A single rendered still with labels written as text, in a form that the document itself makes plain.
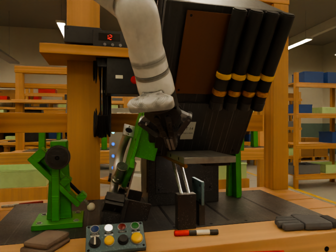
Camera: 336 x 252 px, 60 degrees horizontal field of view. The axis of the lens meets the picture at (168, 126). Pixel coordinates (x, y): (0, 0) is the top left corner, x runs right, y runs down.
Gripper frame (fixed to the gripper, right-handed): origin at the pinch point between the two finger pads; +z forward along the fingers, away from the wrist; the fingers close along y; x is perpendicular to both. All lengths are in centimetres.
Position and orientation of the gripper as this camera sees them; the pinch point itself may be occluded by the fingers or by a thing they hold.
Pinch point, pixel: (171, 142)
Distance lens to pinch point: 69.4
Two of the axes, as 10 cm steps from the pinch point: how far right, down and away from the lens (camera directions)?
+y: -9.7, 0.8, 2.5
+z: 2.1, 7.8, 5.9
